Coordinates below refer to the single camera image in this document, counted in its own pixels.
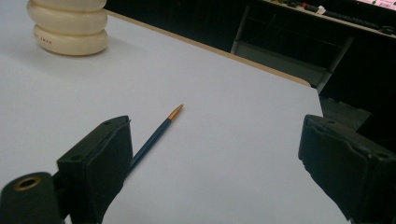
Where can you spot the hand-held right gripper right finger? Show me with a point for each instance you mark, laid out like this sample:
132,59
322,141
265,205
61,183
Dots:
348,168

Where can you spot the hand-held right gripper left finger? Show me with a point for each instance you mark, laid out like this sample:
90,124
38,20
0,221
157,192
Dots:
96,168

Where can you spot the blue pen with gold tip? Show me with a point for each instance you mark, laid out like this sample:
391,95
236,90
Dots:
155,137

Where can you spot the cream ribbed pen holder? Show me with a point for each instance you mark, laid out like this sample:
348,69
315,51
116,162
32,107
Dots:
71,28

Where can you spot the metal shelf frame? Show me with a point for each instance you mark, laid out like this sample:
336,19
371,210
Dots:
289,59

